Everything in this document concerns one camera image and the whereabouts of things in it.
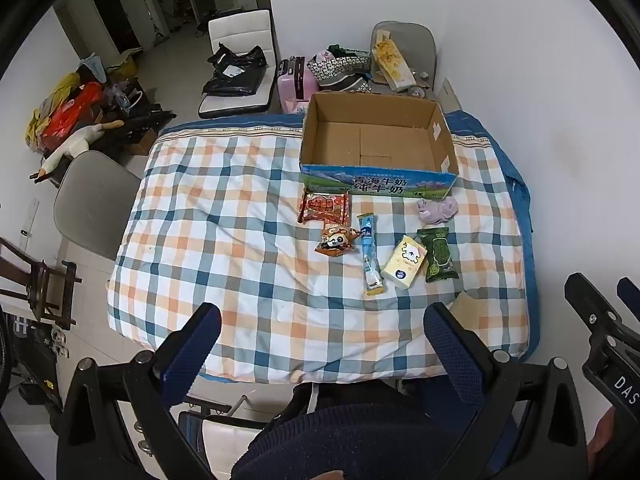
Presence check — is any black plastic bag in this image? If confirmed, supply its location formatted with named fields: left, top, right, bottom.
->
left=207, top=42, right=269, bottom=69
left=201, top=62, right=267, bottom=97

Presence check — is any black white patterned bag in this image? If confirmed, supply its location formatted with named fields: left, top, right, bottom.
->
left=305, top=44, right=374, bottom=93

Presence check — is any white goose plush toy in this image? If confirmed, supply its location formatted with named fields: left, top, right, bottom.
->
left=28, top=120, right=126, bottom=184

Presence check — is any red plastic bag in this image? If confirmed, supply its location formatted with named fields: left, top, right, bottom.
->
left=39, top=81, right=104, bottom=139

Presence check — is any yellow cloth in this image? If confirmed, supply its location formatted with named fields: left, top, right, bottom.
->
left=25, top=72, right=81, bottom=137

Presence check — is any panda print snack packet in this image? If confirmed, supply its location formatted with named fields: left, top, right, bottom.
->
left=314, top=220, right=362, bottom=257

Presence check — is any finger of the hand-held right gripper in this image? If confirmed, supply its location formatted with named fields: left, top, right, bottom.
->
left=564, top=272, right=627, bottom=342
left=616, top=276, right=640, bottom=314

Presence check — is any long blue tube packet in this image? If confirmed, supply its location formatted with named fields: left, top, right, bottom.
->
left=356, top=213, right=387, bottom=297

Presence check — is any yellow tissue pack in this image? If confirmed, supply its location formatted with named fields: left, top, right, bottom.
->
left=380, top=234, right=429, bottom=288

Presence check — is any red snack packet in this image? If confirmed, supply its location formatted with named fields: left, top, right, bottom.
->
left=297, top=187, right=352, bottom=227

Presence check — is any yellow printed packet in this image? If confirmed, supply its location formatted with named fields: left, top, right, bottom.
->
left=372, top=39, right=417, bottom=92

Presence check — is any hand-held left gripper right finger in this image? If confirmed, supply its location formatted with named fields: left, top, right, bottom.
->
left=422, top=302, right=591, bottom=480

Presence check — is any person's right hand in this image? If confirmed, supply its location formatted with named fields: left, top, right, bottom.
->
left=588, top=406, right=618, bottom=477

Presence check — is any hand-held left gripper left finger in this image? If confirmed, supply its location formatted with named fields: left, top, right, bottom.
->
left=56, top=302, right=223, bottom=480

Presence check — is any green snack packet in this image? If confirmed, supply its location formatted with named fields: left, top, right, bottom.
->
left=415, top=226, right=460, bottom=282

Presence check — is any purple scrunchie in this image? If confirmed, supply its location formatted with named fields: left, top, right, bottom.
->
left=415, top=196, right=460, bottom=225

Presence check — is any grey round-back chair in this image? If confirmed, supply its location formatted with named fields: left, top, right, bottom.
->
left=369, top=20, right=439, bottom=97

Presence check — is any pile of black bags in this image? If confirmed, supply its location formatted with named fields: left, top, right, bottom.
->
left=97, top=87, right=177, bottom=157

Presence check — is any dark knit sweater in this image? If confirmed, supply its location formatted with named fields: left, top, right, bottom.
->
left=229, top=379, right=503, bottom=480

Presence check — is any open cardboard box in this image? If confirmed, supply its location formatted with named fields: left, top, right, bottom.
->
left=299, top=92, right=459, bottom=197

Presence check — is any plaid blanket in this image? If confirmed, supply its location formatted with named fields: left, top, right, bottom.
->
left=106, top=120, right=532, bottom=386

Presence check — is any black equipment case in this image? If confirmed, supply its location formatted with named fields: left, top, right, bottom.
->
left=0, top=310, right=68, bottom=413

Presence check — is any dark wooden chair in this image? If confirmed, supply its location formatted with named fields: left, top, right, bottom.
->
left=0, top=236, right=84, bottom=332

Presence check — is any pink suitcase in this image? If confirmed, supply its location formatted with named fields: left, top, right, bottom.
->
left=276, top=55, right=320, bottom=114

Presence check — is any white cushioned chair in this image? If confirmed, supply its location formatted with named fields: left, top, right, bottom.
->
left=197, top=8, right=278, bottom=120

